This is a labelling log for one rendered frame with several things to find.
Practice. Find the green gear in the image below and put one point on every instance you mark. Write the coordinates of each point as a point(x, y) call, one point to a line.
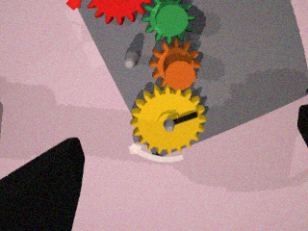
point(168, 18)

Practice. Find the orange gear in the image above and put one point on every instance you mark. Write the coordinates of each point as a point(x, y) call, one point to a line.
point(176, 65)

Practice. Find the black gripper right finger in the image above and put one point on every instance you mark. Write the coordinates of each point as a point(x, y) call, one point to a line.
point(302, 122)

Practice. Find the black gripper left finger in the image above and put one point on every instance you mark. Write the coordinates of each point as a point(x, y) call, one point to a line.
point(43, 194)

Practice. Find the red gear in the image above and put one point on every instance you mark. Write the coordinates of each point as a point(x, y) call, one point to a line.
point(118, 8)

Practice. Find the yellow gear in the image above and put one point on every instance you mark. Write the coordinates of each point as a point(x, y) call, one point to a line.
point(168, 104)

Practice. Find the white curved arrow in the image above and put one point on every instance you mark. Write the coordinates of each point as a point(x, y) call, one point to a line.
point(136, 149)

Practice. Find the red curved arrow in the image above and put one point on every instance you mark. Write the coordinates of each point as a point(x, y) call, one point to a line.
point(74, 4)

